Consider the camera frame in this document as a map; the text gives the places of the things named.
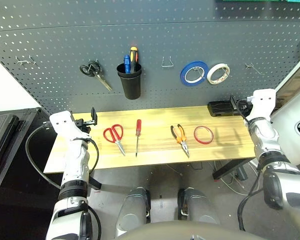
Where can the black plastic cup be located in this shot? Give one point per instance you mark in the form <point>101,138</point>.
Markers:
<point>132,87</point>

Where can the black flat box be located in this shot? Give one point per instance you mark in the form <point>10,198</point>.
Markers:
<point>220,108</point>

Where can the orange black pliers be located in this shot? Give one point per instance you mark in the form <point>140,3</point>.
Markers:
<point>182,143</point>

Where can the black power adapter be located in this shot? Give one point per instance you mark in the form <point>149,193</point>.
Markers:
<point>241,173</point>

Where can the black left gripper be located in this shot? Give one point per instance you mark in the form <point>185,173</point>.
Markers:
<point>83,125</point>

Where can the brown wooden panel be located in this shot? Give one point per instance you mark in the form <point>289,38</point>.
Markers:
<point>297,82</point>

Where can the silver left robot leg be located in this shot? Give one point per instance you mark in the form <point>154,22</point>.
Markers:
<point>130,210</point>

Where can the silver robot leg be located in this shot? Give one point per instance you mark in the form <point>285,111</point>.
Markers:
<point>200,207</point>
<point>130,210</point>

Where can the dark grey perforated pegboard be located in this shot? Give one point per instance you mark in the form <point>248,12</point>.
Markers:
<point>65,37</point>

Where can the blue tape roll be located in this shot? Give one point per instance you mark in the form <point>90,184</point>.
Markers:
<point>182,75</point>

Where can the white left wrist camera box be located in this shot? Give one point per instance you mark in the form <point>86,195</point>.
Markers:
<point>62,122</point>

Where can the white side tabletop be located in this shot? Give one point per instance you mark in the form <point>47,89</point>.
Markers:
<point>5,87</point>

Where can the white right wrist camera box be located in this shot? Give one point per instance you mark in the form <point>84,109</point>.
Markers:
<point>262,102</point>

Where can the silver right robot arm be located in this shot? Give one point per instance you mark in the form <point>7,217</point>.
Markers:
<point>265,140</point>

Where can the black tool case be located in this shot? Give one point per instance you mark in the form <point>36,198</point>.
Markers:
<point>5,130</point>

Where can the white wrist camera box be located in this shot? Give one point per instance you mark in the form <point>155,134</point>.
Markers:
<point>262,102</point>
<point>62,122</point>

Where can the metal double pegboard hook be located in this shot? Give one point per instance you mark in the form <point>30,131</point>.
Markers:
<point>22,61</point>

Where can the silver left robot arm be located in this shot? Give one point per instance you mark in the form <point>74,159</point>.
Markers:
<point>75,162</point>

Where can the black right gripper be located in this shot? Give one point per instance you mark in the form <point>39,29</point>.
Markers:
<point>245,107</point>

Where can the black table leg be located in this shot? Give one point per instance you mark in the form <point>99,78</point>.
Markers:
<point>95,183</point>
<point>225,171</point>

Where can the white tape roll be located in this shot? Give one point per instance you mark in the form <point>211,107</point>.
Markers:
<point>209,76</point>

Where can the metal single pegboard hook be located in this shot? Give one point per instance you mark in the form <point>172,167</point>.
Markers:
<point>251,65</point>

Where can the orange black screwdriver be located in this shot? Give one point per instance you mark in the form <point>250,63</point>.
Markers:
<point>133,60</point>

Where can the grey robot torso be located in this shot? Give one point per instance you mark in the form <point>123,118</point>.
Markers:
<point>177,232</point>

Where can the silver right robot leg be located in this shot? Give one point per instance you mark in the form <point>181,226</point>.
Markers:
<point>200,207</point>

